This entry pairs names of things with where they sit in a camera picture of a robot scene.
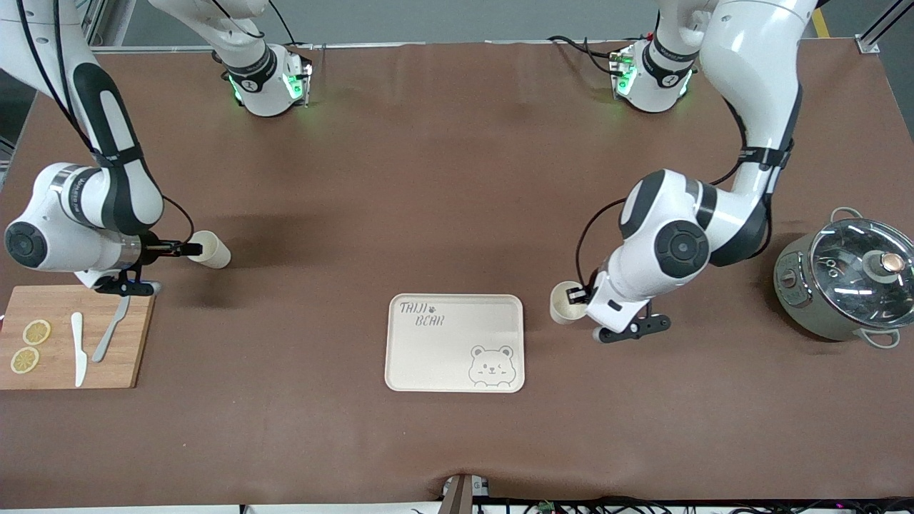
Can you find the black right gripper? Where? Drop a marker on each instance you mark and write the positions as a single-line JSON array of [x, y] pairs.
[[154, 248]]

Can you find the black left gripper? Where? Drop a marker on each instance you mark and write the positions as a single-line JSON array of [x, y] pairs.
[[580, 293]]

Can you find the white plastic cup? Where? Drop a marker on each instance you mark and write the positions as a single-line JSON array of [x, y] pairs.
[[564, 310], [214, 251]]

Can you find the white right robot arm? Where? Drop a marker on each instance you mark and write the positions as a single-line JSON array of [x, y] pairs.
[[107, 200]]

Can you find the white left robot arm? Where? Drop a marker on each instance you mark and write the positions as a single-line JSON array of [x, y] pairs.
[[678, 246]]

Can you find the cream tray with bear print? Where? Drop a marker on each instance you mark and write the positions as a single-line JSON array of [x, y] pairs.
[[443, 357]]

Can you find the grey plastic knife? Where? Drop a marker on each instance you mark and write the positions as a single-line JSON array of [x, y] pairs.
[[107, 339]]

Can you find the bamboo cutting board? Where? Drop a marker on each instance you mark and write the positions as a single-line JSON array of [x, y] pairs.
[[121, 371]]

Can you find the white plastic knife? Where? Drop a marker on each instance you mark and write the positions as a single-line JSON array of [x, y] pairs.
[[78, 350]]

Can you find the yellow lemon slice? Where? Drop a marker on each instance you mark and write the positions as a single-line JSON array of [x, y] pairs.
[[25, 360], [36, 332]]

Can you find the grey electric cooking pot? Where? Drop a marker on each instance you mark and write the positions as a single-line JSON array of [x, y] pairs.
[[792, 300]]

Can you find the glass pot lid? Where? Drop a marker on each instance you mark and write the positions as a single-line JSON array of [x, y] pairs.
[[857, 271]]

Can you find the metal table clamp bracket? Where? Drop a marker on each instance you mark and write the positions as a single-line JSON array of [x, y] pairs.
[[460, 496]]

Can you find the aluminium frame profile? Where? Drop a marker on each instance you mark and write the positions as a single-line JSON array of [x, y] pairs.
[[882, 28], [107, 21]]

